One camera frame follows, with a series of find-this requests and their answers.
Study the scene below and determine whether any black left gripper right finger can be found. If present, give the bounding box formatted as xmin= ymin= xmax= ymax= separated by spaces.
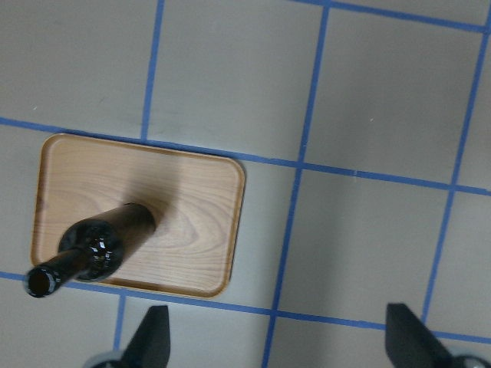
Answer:
xmin=385 ymin=303 xmax=466 ymax=368

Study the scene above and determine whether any dark wine bottle carried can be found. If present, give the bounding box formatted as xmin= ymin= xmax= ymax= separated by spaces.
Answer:
xmin=24 ymin=203 xmax=157 ymax=298

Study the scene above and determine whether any wooden serving tray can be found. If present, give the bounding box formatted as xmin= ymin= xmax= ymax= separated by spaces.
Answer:
xmin=30 ymin=133 xmax=246 ymax=297

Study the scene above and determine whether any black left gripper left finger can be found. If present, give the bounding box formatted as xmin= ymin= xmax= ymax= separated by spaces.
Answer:
xmin=120 ymin=305 xmax=170 ymax=368

